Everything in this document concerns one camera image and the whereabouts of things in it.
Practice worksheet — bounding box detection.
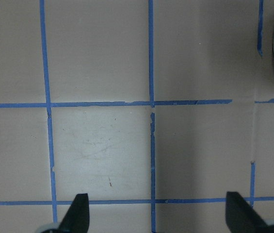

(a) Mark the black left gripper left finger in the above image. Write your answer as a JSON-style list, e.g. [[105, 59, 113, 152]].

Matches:
[[56, 194, 89, 233]]

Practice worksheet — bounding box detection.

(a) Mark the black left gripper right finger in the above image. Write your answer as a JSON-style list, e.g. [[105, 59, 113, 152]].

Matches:
[[226, 192, 274, 233]]

